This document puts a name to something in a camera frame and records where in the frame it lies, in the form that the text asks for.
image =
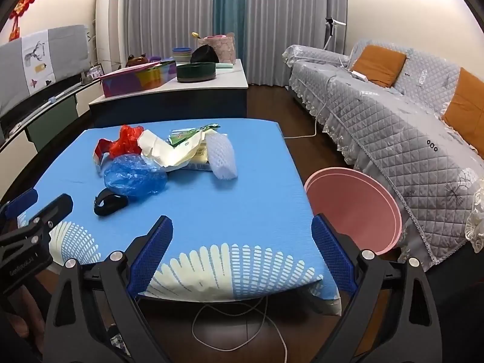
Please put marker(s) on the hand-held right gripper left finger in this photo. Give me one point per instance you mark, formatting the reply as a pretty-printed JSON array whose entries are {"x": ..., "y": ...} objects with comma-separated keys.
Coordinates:
[{"x": 151, "y": 253}]

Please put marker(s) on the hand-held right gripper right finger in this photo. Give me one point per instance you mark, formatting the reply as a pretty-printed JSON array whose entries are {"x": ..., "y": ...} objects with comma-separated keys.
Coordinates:
[{"x": 332, "y": 249}]

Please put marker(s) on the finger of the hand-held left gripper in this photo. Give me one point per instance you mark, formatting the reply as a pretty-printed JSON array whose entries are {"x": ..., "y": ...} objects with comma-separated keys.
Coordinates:
[
  {"x": 22, "y": 201},
  {"x": 53, "y": 208}
]

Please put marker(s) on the pink plastic bucket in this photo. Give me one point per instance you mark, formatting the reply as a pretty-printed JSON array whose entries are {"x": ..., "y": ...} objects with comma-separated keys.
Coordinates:
[{"x": 355, "y": 211}]

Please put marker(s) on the black plastic piece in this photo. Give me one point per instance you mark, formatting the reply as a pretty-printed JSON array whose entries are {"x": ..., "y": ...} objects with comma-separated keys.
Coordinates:
[{"x": 109, "y": 202}]

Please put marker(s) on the red snack wrapper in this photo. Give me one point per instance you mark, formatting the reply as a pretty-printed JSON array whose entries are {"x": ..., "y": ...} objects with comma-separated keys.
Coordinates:
[{"x": 101, "y": 150}]

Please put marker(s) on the blue plastic bag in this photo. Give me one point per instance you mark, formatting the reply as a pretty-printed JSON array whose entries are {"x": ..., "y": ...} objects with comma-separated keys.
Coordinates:
[{"x": 132, "y": 177}]

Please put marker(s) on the red plastic bag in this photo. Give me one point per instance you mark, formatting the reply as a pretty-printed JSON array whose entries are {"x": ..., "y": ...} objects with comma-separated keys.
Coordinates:
[{"x": 126, "y": 140}]

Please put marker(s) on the cream paper wrapper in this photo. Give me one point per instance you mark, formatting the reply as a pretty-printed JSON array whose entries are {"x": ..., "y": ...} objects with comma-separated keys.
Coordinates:
[{"x": 162, "y": 151}]

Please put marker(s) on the pale yellow packet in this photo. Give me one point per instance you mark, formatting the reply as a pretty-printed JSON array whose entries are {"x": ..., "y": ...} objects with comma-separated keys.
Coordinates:
[{"x": 200, "y": 160}]

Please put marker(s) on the white foam fruit net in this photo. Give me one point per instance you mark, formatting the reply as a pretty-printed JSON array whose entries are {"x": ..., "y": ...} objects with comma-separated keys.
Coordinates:
[{"x": 223, "y": 157}]

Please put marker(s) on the green snack packet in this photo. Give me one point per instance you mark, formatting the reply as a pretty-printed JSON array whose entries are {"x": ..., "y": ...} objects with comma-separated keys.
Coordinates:
[{"x": 185, "y": 134}]

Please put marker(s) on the person's left hand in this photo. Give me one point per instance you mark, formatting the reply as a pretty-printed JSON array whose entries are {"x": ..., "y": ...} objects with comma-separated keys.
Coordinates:
[{"x": 26, "y": 327}]

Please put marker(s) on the blue printed table mat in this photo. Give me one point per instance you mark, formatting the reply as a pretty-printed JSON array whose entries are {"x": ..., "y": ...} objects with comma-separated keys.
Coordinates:
[{"x": 227, "y": 215}]

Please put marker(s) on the television cabinet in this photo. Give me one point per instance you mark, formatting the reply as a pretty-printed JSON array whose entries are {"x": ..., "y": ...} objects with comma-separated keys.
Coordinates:
[{"x": 53, "y": 121}]

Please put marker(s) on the grey quilted sofa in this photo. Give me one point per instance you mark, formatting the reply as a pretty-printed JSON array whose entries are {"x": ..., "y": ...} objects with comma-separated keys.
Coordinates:
[{"x": 397, "y": 132}]

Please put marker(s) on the colourful rectangular box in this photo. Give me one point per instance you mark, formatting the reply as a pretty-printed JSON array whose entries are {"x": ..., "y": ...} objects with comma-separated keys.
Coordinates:
[{"x": 132, "y": 81}]

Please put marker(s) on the white top coffee table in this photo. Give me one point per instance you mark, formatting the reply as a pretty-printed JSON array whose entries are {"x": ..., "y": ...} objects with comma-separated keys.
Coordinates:
[{"x": 170, "y": 102}]

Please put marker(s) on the grey cloth television cover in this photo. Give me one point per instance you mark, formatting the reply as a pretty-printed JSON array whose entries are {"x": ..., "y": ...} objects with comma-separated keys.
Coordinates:
[{"x": 64, "y": 49}]

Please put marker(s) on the brown toy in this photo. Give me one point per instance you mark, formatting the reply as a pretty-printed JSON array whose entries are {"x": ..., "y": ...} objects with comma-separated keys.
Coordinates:
[{"x": 137, "y": 60}]

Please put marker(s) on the white power strip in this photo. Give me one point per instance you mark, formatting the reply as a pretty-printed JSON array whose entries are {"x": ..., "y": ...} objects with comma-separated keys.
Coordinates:
[{"x": 358, "y": 74}]

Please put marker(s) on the dark green round basin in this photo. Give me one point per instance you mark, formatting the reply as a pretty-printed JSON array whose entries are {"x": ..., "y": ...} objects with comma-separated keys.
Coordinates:
[{"x": 196, "y": 72}]

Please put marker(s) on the orange cushion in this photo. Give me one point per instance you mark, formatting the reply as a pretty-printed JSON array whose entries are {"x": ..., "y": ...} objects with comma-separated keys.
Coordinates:
[
  {"x": 467, "y": 109},
  {"x": 380, "y": 64}
]

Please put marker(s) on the white standing air conditioner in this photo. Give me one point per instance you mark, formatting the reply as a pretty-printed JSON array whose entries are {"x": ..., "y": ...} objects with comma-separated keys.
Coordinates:
[{"x": 110, "y": 22}]

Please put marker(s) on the stack of coloured bowls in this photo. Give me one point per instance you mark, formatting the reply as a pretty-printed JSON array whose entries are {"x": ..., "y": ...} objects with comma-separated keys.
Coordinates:
[{"x": 181, "y": 55}]

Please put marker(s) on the light green flat item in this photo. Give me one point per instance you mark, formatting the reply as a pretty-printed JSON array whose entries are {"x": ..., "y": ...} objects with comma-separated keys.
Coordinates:
[{"x": 225, "y": 65}]

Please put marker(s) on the black hat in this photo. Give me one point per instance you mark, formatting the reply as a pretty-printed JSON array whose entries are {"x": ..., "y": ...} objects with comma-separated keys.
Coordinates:
[{"x": 204, "y": 55}]

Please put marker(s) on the pink woven basket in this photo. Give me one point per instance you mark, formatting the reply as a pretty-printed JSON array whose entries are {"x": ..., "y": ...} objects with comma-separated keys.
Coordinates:
[{"x": 225, "y": 49}]

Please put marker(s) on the white floor stand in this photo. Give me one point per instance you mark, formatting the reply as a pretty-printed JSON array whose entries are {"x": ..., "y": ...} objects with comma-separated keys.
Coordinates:
[{"x": 332, "y": 30}]

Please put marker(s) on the yellow round object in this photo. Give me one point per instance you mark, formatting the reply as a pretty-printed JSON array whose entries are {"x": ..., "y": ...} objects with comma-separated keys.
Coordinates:
[{"x": 195, "y": 35}]

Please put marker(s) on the grey curtain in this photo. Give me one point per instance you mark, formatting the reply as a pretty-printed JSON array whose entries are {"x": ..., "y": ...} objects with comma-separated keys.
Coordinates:
[
  {"x": 287, "y": 19},
  {"x": 166, "y": 11}
]

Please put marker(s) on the teal curtain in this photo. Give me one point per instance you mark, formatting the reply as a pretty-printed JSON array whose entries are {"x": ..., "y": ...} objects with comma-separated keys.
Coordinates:
[{"x": 228, "y": 7}]

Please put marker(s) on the small photo frame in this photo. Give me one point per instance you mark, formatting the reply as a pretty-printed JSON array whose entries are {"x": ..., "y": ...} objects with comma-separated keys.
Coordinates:
[{"x": 95, "y": 72}]

